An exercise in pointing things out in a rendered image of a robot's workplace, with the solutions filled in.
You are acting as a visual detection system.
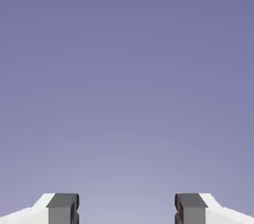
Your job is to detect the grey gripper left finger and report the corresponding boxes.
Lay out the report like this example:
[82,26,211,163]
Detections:
[0,192,80,224]

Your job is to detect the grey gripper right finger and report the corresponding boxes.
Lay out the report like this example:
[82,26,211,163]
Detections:
[174,192,254,224]

